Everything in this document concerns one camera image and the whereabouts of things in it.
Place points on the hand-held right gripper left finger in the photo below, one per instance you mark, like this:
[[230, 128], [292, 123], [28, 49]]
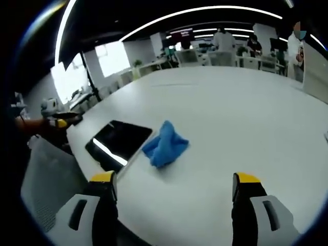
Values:
[[101, 205]]

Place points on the green potted plant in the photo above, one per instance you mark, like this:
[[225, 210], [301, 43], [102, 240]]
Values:
[[137, 67]]

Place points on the black tablet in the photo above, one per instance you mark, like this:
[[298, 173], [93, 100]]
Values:
[[118, 144]]

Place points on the white partition board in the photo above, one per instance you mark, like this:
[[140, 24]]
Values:
[[315, 70]]

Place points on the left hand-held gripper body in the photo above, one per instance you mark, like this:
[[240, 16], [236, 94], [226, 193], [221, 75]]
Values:
[[51, 106]]

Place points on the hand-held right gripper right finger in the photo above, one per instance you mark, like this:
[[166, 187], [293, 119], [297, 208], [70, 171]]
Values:
[[252, 205]]

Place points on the black light stand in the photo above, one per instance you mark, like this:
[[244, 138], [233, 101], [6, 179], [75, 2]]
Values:
[[91, 79]]

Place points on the white mesh office chair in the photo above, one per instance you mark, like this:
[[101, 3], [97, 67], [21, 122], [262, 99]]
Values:
[[50, 184]]

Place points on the blue cleaning cloth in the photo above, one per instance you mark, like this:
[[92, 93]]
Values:
[[164, 144]]

